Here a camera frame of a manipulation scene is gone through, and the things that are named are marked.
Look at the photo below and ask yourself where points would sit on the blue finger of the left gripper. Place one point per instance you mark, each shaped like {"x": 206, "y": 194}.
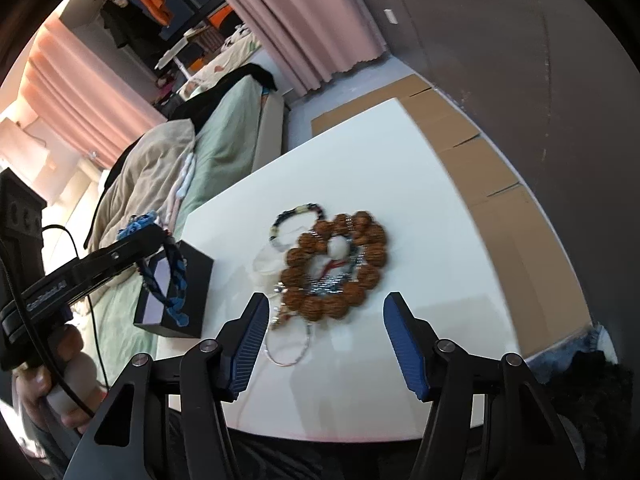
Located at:
{"x": 126, "y": 252}

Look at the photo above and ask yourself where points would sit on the floral patterned bedding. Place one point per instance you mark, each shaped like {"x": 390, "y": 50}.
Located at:
{"x": 235, "y": 52}

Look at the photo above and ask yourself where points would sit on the black clothing on bed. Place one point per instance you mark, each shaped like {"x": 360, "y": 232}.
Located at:
{"x": 199, "y": 108}

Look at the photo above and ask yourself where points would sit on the black jewelry box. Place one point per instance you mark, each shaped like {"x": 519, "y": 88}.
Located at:
{"x": 174, "y": 290}

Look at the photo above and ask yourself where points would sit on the orange hanging garment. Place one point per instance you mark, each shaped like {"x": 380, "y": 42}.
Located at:
{"x": 159, "y": 11}

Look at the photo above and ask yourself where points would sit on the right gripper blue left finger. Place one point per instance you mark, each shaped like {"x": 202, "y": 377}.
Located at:
{"x": 240, "y": 341}

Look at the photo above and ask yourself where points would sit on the white wall switch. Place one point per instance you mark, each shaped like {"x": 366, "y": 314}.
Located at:
{"x": 391, "y": 17}

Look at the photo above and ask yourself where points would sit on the beige quilt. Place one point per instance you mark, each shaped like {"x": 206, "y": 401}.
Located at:
{"x": 151, "y": 172}

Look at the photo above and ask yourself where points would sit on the green bed mattress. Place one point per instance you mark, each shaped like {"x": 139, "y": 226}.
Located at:
{"x": 244, "y": 133}

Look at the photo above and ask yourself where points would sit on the pink curtain near wall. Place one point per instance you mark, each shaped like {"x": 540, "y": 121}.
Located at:
{"x": 313, "y": 40}

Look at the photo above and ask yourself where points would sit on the pink curtain by window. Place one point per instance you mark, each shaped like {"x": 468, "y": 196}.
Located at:
{"x": 82, "y": 99}

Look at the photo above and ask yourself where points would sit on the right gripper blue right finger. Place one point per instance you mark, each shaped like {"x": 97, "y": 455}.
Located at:
{"x": 404, "y": 332}

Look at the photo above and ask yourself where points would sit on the flattened cardboard sheet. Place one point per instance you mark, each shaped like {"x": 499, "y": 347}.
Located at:
{"x": 542, "y": 292}

